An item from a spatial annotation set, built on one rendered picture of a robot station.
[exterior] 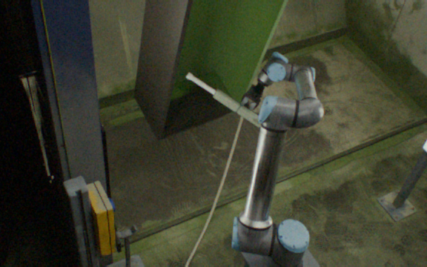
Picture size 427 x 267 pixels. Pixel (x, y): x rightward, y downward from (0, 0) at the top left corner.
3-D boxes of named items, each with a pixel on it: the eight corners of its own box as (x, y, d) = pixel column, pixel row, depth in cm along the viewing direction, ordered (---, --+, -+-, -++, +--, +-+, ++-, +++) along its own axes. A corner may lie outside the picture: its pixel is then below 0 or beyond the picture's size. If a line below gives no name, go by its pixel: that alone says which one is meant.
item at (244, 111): (266, 110, 308) (265, 122, 286) (262, 116, 309) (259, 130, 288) (195, 63, 303) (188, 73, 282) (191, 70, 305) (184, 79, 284)
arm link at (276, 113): (266, 263, 238) (301, 106, 210) (227, 256, 239) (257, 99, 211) (266, 244, 252) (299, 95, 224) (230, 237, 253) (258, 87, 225)
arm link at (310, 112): (329, 110, 211) (315, 63, 273) (298, 105, 212) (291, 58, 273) (322, 137, 216) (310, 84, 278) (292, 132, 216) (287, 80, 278)
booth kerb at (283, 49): (47, 127, 377) (44, 114, 368) (46, 125, 378) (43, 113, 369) (343, 38, 481) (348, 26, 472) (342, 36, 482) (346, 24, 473)
